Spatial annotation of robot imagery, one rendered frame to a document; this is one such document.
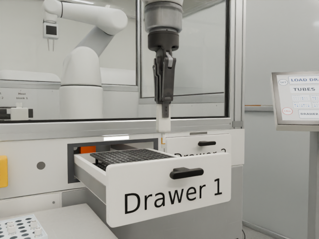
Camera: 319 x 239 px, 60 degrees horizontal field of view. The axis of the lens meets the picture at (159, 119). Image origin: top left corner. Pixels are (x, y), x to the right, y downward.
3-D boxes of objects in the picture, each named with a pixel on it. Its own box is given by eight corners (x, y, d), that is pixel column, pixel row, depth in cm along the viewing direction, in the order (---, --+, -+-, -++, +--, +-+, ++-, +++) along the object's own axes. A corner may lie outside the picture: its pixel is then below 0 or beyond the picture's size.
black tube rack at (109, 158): (185, 186, 69) (185, 160, 68) (118, 197, 60) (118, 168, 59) (145, 168, 88) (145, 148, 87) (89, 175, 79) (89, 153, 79)
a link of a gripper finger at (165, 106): (167, 96, 66) (171, 95, 63) (167, 117, 66) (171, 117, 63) (161, 96, 66) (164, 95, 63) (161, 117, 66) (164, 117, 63)
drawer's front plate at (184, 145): (231, 162, 106) (231, 134, 106) (166, 171, 92) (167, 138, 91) (228, 161, 108) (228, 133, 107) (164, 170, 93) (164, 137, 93)
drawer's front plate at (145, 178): (231, 200, 63) (231, 152, 62) (109, 228, 49) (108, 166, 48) (225, 198, 64) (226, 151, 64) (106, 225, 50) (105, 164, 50)
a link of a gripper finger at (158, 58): (171, 58, 67) (173, 56, 65) (172, 104, 66) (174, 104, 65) (155, 57, 66) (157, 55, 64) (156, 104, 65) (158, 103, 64)
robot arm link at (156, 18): (175, 16, 71) (175, 40, 72) (141, 13, 69) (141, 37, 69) (187, 4, 63) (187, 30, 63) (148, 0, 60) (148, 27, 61)
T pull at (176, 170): (204, 175, 54) (204, 168, 54) (172, 180, 50) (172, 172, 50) (193, 171, 57) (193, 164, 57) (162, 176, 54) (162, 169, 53)
